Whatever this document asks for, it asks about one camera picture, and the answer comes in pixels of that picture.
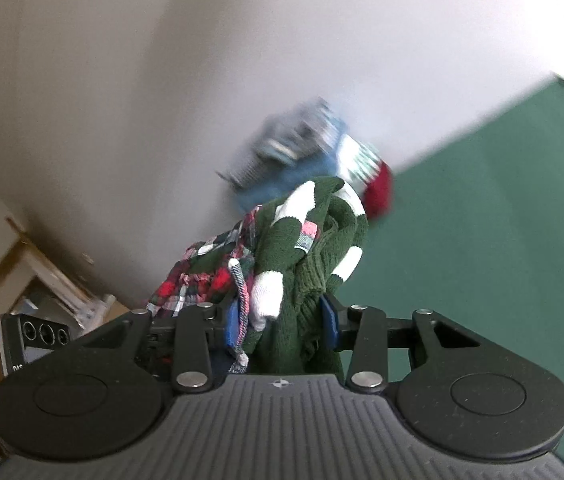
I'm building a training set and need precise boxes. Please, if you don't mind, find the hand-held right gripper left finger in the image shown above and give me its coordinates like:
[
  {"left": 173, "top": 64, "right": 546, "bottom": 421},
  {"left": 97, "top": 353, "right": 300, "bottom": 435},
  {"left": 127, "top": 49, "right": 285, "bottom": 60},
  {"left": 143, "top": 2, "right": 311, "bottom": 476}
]
[{"left": 79, "top": 301, "right": 239, "bottom": 395}]

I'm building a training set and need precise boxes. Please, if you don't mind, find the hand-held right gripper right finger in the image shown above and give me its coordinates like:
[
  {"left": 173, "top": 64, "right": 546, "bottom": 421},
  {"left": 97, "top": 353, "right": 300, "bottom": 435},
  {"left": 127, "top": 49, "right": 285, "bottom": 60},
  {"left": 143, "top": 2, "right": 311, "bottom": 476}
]
[{"left": 320, "top": 292, "right": 480, "bottom": 393}]

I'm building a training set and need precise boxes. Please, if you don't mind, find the green white striped cardigan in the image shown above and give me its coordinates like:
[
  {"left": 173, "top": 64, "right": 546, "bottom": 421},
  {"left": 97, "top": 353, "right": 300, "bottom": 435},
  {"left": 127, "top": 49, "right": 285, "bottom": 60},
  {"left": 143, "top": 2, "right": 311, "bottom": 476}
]
[{"left": 146, "top": 176, "right": 369, "bottom": 376}]

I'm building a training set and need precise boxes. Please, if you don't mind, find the red sweater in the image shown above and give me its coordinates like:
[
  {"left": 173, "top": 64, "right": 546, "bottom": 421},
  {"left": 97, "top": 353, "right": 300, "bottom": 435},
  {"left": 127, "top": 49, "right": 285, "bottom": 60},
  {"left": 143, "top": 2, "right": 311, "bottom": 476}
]
[{"left": 362, "top": 162, "right": 395, "bottom": 221}]

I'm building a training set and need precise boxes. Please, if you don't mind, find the green white striped shirt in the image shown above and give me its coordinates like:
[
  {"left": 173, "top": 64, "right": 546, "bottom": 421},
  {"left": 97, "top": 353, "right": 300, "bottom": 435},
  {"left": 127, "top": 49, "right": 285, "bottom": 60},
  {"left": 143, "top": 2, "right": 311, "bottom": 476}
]
[{"left": 337, "top": 135, "right": 383, "bottom": 191}]

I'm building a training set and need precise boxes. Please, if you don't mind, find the green table cover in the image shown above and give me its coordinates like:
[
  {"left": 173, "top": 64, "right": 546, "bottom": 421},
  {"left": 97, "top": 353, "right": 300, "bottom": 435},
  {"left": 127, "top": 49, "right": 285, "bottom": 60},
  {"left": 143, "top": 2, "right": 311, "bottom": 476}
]
[{"left": 342, "top": 72, "right": 564, "bottom": 480}]

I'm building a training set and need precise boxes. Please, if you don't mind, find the grey striped sweater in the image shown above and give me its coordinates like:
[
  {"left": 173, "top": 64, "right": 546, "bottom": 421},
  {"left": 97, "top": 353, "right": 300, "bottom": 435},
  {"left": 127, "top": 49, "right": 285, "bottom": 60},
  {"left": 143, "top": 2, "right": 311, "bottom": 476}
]
[{"left": 217, "top": 100, "right": 343, "bottom": 196}]

